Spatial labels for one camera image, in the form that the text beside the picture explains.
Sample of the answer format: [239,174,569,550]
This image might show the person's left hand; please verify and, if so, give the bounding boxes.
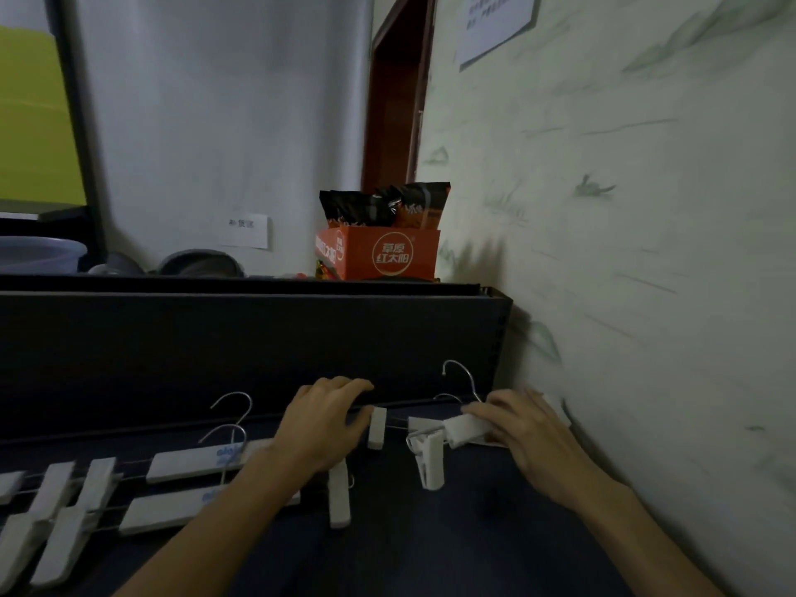
[270,376,376,477]

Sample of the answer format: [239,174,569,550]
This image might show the person's right hand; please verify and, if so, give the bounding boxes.
[461,389,633,517]

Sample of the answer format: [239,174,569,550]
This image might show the person's left forearm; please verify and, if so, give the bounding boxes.
[114,450,331,597]

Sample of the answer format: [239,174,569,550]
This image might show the person's right forearm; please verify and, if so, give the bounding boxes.
[571,484,726,597]

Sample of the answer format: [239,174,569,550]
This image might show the black table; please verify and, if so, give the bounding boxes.
[0,397,635,597]

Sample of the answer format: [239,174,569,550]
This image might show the black back panel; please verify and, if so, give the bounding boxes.
[0,274,514,442]

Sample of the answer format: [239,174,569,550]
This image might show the orange snack carton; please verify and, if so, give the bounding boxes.
[313,182,452,283]

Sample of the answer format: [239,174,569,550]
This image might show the grey round container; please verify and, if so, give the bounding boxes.
[90,248,247,279]

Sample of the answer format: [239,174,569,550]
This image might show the small white label sign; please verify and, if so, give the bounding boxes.
[218,214,272,250]

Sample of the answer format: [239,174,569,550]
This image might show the lavender plastic basin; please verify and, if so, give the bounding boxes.
[0,235,88,274]

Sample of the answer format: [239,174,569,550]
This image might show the brown door frame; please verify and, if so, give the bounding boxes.
[360,0,439,193]

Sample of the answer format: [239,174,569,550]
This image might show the grey wall shelf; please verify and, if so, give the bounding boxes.
[0,201,95,221]

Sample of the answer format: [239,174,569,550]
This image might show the yellow wall panel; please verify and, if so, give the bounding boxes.
[0,25,85,209]

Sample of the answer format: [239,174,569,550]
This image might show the white wall notice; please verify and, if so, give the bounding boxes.
[457,0,542,72]

